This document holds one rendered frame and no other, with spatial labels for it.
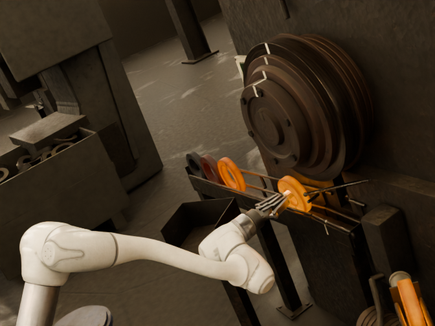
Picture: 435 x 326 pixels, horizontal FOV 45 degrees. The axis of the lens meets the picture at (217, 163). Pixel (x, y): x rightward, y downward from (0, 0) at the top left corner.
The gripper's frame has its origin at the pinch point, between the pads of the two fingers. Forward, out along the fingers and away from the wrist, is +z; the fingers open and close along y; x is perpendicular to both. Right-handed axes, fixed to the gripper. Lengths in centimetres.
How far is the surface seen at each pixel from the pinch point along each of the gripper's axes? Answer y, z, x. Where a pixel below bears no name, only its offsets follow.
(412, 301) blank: 72, -19, 2
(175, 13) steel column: -621, 252, -7
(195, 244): -34.5, -33.0, -14.6
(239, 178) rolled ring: -43.1, 0.7, -5.7
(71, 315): -69, -90, -28
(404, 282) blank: 67, -16, 3
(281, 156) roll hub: 20.9, -9.4, 25.9
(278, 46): 26, 0, 58
